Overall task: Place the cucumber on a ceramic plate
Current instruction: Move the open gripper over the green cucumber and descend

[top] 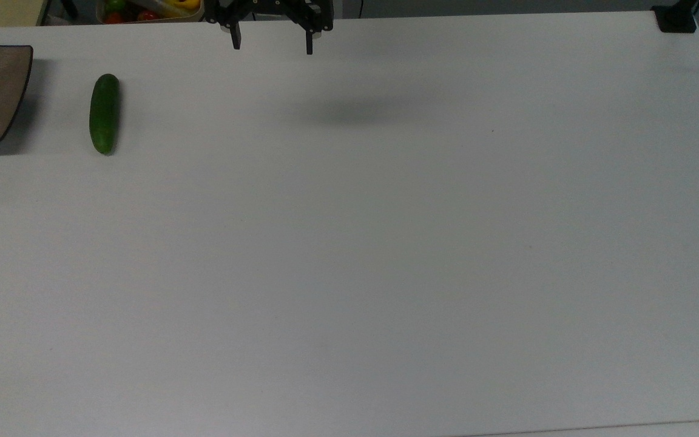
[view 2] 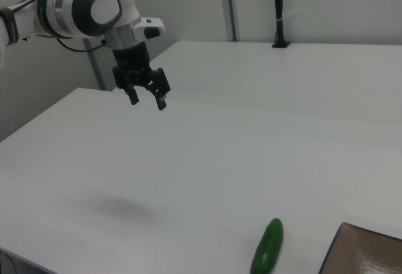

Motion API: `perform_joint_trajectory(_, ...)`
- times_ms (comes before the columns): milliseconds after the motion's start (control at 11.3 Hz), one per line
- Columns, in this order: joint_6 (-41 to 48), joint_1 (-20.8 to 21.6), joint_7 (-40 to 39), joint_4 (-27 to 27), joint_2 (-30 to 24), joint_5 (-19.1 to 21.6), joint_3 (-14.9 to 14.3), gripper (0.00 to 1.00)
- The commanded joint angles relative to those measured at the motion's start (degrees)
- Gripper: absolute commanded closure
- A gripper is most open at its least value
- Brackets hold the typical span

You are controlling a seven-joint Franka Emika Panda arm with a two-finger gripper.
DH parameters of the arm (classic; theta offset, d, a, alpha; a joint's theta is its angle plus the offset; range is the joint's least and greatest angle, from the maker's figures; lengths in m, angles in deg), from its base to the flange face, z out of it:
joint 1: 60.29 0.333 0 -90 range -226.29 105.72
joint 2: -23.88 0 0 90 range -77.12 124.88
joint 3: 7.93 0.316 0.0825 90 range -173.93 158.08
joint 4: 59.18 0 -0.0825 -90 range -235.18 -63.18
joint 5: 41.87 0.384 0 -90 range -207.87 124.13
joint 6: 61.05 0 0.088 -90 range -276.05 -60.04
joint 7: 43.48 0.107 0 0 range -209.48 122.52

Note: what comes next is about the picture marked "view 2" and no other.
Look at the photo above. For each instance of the black pole with base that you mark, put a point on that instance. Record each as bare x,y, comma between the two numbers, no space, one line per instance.
279,7

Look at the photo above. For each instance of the brown square ceramic plate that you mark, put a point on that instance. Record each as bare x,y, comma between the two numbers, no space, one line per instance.
364,252

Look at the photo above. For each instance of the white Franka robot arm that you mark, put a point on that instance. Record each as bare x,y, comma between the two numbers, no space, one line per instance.
94,10

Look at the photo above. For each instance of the green cucumber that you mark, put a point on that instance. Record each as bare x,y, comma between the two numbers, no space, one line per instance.
267,249

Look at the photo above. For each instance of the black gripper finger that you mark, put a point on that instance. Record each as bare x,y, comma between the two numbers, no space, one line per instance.
161,98
133,96

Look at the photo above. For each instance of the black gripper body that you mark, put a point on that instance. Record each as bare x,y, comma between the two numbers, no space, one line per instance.
132,60

